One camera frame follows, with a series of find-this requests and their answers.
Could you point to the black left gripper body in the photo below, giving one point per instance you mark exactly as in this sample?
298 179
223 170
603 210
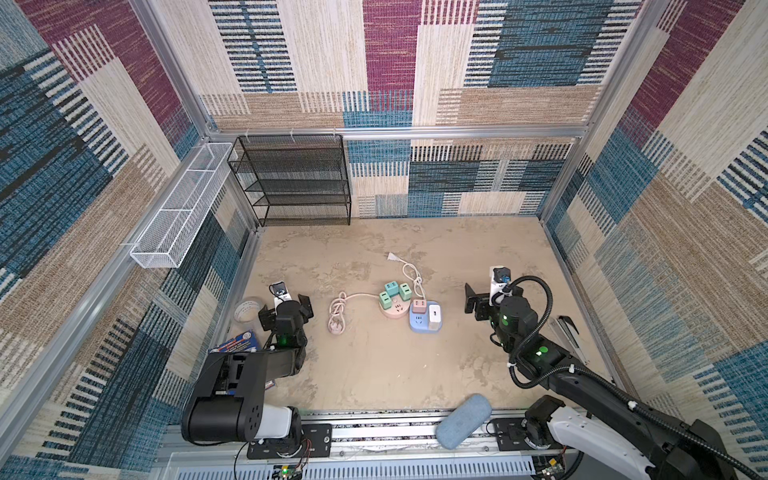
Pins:
302 314

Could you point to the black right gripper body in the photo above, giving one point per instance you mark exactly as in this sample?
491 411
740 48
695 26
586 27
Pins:
483 310

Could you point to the white square adapter cube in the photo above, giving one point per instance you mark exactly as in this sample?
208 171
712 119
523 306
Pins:
434 316

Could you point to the pink plug adapter cube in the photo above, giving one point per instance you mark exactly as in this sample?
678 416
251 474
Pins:
419 306

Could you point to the green plug adapter cube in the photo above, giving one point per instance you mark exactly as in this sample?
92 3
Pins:
405 292

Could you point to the teal plug adapter cube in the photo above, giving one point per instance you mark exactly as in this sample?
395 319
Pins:
392 288

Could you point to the green plug adapter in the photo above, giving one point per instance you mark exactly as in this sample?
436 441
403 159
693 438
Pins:
385 300

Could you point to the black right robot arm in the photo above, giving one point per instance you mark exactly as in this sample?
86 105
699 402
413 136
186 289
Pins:
583 410

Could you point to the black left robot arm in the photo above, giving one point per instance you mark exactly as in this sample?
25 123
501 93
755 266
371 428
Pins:
227 403

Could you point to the clear tape roll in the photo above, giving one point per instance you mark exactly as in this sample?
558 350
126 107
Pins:
247 310

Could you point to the blue square power strip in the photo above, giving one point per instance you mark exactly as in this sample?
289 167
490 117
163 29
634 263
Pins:
419 323

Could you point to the blue printed booklet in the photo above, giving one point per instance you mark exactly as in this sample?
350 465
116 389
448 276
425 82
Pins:
246 341

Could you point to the pink round power strip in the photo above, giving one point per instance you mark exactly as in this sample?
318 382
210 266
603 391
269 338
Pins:
398 309

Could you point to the silver stapler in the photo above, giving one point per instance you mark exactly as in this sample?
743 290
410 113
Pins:
567 335

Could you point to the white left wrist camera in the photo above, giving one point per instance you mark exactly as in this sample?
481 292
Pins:
279 293

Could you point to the black wire shelf rack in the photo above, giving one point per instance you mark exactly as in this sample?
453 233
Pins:
294 180

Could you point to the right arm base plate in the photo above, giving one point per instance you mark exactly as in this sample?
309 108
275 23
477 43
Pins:
511 436

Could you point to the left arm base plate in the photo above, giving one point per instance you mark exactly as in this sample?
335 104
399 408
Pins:
313 440

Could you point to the white wire mesh basket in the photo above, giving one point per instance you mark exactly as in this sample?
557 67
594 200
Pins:
166 240

